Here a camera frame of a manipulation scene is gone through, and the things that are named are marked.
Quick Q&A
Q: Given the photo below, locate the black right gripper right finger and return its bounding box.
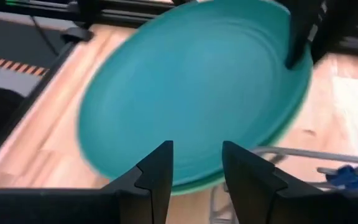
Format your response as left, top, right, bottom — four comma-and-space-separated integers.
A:
222, 140, 358, 224

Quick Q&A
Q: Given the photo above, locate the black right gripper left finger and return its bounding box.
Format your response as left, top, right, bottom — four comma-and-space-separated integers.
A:
0, 140, 174, 224

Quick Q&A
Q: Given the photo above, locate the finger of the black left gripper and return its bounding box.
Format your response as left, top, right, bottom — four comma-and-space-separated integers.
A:
311, 0, 358, 65
285, 0, 323, 70

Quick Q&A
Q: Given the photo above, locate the grey wire dish rack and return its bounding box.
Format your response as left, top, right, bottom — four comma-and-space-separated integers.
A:
209, 146, 358, 224

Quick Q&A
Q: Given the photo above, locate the large teal plate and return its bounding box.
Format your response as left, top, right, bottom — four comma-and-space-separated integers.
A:
78, 0, 315, 197

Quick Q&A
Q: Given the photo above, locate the hazard-striped floor mat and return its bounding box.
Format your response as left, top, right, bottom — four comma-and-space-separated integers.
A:
0, 18, 74, 78

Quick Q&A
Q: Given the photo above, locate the thin black cable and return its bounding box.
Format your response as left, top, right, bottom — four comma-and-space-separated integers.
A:
29, 14, 59, 57

